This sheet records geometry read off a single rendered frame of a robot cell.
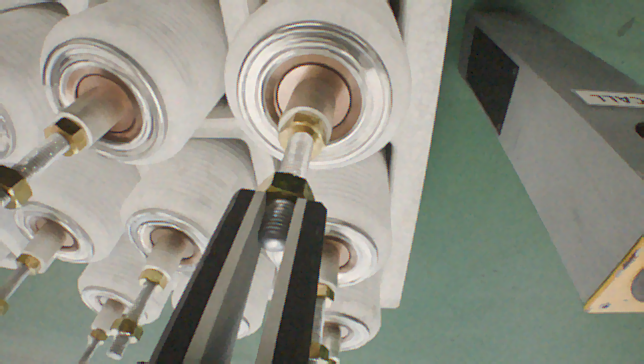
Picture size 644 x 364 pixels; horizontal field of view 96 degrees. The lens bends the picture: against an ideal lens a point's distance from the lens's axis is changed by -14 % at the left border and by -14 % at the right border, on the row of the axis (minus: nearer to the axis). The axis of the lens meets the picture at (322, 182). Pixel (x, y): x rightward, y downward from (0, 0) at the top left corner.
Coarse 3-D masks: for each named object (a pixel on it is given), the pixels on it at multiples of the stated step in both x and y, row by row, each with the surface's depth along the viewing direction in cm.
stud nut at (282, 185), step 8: (272, 176) 10; (280, 176) 10; (288, 176) 10; (296, 176) 10; (264, 184) 10; (272, 184) 10; (280, 184) 10; (288, 184) 10; (296, 184) 10; (304, 184) 10; (272, 192) 10; (280, 192) 10; (288, 192) 10; (296, 192) 10; (304, 192) 10; (312, 192) 11; (296, 200) 10
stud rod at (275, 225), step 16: (288, 144) 12; (304, 144) 12; (288, 160) 11; (304, 160) 12; (304, 176) 11; (272, 208) 10; (288, 208) 10; (272, 224) 9; (288, 224) 9; (272, 240) 9
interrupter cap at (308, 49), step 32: (288, 32) 14; (320, 32) 14; (352, 32) 14; (256, 64) 15; (288, 64) 15; (320, 64) 15; (352, 64) 14; (384, 64) 14; (256, 96) 16; (288, 96) 16; (352, 96) 16; (384, 96) 15; (256, 128) 17; (352, 128) 17; (384, 128) 16; (320, 160) 18
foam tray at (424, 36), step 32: (0, 0) 21; (32, 0) 21; (64, 0) 20; (96, 0) 21; (224, 0) 20; (256, 0) 22; (416, 0) 19; (448, 0) 19; (416, 32) 20; (416, 64) 21; (224, 96) 29; (416, 96) 23; (224, 128) 26; (416, 128) 24; (256, 160) 28; (416, 160) 26; (416, 192) 28; (384, 288) 38
